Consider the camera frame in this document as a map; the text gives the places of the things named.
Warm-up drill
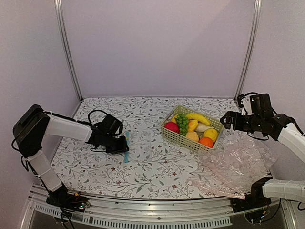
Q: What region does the front aluminium rail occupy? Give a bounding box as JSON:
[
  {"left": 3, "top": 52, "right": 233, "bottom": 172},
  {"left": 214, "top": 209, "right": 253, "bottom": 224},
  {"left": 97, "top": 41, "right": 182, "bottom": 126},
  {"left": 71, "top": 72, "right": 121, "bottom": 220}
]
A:
[{"left": 20, "top": 185, "right": 300, "bottom": 229}]

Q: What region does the clear zip top bag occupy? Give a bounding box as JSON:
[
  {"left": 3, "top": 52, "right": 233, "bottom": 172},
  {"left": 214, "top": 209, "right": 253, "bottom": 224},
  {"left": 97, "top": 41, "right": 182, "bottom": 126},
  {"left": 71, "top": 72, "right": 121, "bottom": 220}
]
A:
[{"left": 123, "top": 130, "right": 165, "bottom": 164}]

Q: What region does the left aluminium frame post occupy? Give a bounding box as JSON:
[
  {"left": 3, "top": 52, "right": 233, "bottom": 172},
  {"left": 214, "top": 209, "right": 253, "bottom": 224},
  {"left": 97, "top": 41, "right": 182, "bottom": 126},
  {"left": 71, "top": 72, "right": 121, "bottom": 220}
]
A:
[{"left": 54, "top": 0, "right": 83, "bottom": 102}]

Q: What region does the aluminium frame post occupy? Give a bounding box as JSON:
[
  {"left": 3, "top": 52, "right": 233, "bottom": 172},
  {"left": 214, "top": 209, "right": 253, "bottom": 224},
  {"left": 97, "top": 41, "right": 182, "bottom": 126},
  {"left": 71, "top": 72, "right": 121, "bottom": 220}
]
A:
[
  {"left": 54, "top": 0, "right": 83, "bottom": 102},
  {"left": 234, "top": 0, "right": 262, "bottom": 101}
]

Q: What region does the yellow banana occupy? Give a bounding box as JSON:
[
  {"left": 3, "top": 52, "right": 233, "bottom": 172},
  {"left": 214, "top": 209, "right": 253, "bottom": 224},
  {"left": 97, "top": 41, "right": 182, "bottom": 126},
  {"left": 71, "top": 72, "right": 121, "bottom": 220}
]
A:
[{"left": 186, "top": 113, "right": 213, "bottom": 126}]

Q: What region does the yellow lemon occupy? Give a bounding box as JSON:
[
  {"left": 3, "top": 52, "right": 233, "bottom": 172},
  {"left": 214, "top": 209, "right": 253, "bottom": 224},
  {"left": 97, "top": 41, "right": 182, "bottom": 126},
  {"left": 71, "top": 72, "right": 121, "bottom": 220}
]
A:
[{"left": 203, "top": 128, "right": 218, "bottom": 143}]

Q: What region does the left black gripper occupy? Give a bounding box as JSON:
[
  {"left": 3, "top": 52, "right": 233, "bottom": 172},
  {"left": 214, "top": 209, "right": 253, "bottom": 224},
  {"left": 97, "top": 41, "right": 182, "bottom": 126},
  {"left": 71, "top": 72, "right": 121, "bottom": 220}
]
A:
[{"left": 102, "top": 134, "right": 129, "bottom": 155}]

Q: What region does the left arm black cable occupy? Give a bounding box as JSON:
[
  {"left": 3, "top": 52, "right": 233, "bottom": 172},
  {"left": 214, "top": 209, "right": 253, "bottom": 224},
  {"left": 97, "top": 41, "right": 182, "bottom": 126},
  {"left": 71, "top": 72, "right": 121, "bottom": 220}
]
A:
[{"left": 87, "top": 109, "right": 108, "bottom": 127}]

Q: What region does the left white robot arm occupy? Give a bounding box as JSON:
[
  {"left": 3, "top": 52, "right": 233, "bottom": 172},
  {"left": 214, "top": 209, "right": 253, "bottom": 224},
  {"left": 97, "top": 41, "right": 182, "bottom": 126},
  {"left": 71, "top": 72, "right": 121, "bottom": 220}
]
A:
[{"left": 11, "top": 104, "right": 129, "bottom": 212}]

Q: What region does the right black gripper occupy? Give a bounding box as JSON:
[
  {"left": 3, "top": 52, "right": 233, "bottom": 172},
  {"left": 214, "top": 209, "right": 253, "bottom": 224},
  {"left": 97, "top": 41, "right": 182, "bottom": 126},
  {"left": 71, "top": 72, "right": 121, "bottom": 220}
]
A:
[{"left": 220, "top": 111, "right": 263, "bottom": 133}]

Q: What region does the green grape bunch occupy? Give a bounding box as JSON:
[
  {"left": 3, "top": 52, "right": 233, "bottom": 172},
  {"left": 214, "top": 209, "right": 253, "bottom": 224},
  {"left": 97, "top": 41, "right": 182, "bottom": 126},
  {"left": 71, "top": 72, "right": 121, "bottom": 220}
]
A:
[{"left": 175, "top": 114, "right": 189, "bottom": 136}]

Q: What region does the red apple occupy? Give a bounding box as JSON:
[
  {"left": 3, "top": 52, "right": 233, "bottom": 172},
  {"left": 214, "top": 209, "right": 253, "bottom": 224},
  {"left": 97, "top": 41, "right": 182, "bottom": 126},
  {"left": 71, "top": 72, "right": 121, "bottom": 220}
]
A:
[{"left": 164, "top": 122, "right": 180, "bottom": 134}]

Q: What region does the floral table cloth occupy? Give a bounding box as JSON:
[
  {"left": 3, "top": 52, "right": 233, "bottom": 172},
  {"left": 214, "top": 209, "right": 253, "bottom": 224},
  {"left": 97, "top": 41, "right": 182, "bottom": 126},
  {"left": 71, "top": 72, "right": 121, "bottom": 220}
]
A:
[{"left": 51, "top": 97, "right": 237, "bottom": 199}]

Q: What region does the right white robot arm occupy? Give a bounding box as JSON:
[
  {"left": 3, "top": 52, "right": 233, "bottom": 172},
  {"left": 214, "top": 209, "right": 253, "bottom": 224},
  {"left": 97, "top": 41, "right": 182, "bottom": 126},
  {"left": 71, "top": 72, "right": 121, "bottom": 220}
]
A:
[{"left": 220, "top": 110, "right": 305, "bottom": 212}]

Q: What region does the yellow mango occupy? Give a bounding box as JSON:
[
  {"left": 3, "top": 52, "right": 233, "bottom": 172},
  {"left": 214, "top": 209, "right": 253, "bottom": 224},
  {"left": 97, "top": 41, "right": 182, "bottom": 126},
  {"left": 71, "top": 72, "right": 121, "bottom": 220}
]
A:
[{"left": 186, "top": 131, "right": 199, "bottom": 142}]

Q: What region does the right aluminium frame post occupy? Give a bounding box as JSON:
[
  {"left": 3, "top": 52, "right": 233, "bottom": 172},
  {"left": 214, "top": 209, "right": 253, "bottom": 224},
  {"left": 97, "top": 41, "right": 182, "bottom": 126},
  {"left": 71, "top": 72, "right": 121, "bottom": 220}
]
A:
[{"left": 234, "top": 0, "right": 262, "bottom": 101}]

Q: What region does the crumpled clear plastic sheet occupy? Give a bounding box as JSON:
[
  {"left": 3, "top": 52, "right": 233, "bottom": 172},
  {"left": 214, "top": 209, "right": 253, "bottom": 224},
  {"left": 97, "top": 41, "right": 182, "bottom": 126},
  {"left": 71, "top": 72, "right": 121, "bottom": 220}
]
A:
[{"left": 188, "top": 137, "right": 277, "bottom": 200}]

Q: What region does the orange fruit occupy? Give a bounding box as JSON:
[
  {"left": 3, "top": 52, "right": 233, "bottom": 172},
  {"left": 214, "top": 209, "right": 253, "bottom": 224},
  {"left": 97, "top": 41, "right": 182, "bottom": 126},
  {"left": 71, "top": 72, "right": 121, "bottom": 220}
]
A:
[{"left": 199, "top": 137, "right": 214, "bottom": 148}]

